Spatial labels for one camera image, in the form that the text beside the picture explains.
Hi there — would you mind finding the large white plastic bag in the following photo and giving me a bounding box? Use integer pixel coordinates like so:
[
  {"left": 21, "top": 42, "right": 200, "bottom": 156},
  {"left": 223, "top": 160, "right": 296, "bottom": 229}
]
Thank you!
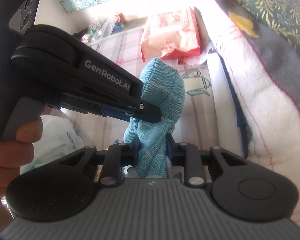
[{"left": 20, "top": 115, "right": 84, "bottom": 174}]

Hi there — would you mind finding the clear plastic bag on floor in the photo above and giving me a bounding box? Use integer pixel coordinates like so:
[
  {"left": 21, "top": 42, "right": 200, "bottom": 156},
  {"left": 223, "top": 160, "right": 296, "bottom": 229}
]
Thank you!
[{"left": 94, "top": 18, "right": 117, "bottom": 40}]

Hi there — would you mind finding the teal checkered towel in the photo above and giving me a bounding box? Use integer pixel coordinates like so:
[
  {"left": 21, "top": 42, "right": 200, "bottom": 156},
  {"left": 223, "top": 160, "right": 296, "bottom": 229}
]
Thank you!
[{"left": 123, "top": 58, "right": 185, "bottom": 179}]

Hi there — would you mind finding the pink wet wipes pack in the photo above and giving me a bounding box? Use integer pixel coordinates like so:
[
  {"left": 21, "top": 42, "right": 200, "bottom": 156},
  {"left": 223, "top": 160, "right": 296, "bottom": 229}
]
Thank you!
[{"left": 140, "top": 8, "right": 201, "bottom": 62}]

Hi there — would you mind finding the gold tissue pack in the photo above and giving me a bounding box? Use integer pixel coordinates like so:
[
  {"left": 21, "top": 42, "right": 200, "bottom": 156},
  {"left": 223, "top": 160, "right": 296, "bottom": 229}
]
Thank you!
[{"left": 94, "top": 165, "right": 102, "bottom": 183}]

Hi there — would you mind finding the green leaf pattern pillow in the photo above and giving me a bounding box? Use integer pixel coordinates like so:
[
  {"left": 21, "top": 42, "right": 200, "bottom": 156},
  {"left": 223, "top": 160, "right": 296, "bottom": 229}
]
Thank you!
[{"left": 233, "top": 0, "right": 300, "bottom": 55}]

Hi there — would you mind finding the person's left hand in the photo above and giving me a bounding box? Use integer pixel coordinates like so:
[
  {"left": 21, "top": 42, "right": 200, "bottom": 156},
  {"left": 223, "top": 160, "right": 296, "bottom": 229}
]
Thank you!
[{"left": 0, "top": 119, "right": 43, "bottom": 197}]

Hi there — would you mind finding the white quilted blanket roll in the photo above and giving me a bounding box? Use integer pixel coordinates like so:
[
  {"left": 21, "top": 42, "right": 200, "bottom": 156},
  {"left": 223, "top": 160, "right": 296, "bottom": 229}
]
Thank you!
[{"left": 194, "top": 0, "right": 300, "bottom": 226}]

